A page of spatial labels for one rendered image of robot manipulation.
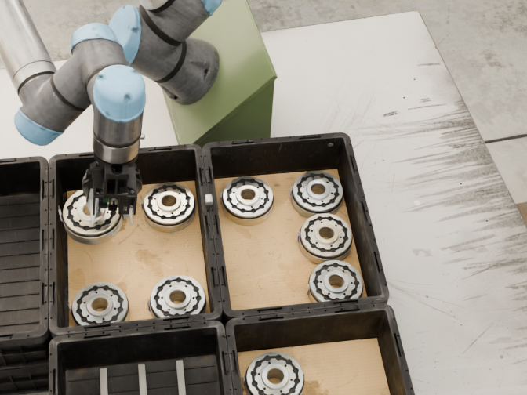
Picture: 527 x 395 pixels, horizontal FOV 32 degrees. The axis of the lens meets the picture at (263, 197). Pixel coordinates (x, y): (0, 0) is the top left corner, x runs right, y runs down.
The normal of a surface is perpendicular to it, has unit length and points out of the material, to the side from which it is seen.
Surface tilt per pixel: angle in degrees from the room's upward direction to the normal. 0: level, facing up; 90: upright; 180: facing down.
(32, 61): 10
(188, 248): 0
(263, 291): 0
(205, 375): 0
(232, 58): 44
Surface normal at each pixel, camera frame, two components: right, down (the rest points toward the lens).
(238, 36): -0.63, -0.29
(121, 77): 0.17, -0.60
